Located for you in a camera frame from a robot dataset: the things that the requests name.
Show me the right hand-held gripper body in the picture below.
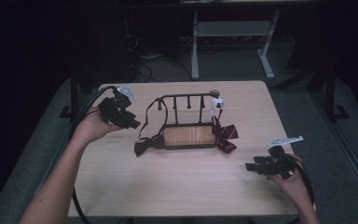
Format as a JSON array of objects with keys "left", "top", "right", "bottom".
[{"left": 266, "top": 134, "right": 304, "bottom": 181}]

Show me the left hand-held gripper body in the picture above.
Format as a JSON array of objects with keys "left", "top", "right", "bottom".
[{"left": 98, "top": 86, "right": 139, "bottom": 127}]

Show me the dark maroon bow tie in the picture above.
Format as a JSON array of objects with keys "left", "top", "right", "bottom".
[{"left": 133, "top": 97, "right": 170, "bottom": 158}]

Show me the striped maroon bow tie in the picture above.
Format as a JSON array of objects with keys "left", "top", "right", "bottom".
[{"left": 210, "top": 96, "right": 241, "bottom": 155}]

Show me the black hook rack wooden tray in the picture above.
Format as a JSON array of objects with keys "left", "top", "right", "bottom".
[{"left": 157, "top": 90, "right": 222, "bottom": 151}]

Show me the person's left hand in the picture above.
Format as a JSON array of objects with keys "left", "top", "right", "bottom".
[{"left": 71, "top": 106, "right": 123, "bottom": 147}]

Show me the person's right hand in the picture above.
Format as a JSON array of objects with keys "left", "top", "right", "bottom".
[{"left": 267, "top": 153, "right": 313, "bottom": 208}]

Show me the black metal stand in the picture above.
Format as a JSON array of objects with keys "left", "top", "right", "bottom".
[
  {"left": 59, "top": 67, "right": 82, "bottom": 121},
  {"left": 322, "top": 62, "right": 351, "bottom": 121}
]

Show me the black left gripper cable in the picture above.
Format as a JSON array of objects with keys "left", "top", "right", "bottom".
[{"left": 69, "top": 85, "right": 119, "bottom": 224}]

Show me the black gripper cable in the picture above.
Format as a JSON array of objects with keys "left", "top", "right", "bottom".
[
  {"left": 288, "top": 153, "right": 317, "bottom": 224},
  {"left": 69, "top": 85, "right": 119, "bottom": 224}
]

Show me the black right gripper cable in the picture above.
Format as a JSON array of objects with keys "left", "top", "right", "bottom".
[{"left": 288, "top": 153, "right": 317, "bottom": 224}]

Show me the black floor cable bundle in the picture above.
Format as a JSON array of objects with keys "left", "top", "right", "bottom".
[{"left": 122, "top": 15, "right": 194, "bottom": 84}]

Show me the white metal desk frame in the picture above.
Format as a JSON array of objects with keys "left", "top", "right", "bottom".
[{"left": 190, "top": 8, "right": 282, "bottom": 81}]

